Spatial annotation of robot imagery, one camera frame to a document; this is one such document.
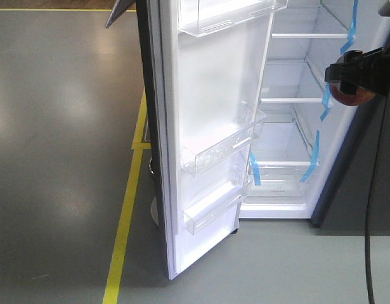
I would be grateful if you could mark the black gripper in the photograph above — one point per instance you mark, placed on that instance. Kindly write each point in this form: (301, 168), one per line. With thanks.
(376, 71)

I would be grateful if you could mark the red yellow apple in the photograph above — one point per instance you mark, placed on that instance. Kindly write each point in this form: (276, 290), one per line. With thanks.
(350, 96)

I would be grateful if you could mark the fridge door with shelves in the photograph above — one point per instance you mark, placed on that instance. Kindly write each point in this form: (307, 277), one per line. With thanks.
(203, 65)

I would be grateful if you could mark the white open fridge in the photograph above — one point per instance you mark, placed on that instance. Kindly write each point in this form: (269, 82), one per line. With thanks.
(303, 121)

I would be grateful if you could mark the dark grey closed fridge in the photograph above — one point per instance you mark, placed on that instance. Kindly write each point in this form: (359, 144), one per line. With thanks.
(342, 205)

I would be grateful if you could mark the clear crisper drawer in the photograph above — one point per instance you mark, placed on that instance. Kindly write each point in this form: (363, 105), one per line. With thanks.
(278, 182)

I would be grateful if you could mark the clear upper door bin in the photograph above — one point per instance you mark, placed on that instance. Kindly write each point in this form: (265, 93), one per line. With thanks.
(200, 18)

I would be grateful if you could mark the clear door bin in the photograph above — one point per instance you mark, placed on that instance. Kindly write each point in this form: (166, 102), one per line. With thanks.
(224, 193)
(200, 18)
(220, 139)

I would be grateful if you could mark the clear lower door bin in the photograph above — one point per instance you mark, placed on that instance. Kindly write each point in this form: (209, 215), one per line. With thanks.
(224, 193)

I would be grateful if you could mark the clear middle door bin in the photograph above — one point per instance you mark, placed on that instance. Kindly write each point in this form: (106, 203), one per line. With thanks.
(220, 139)

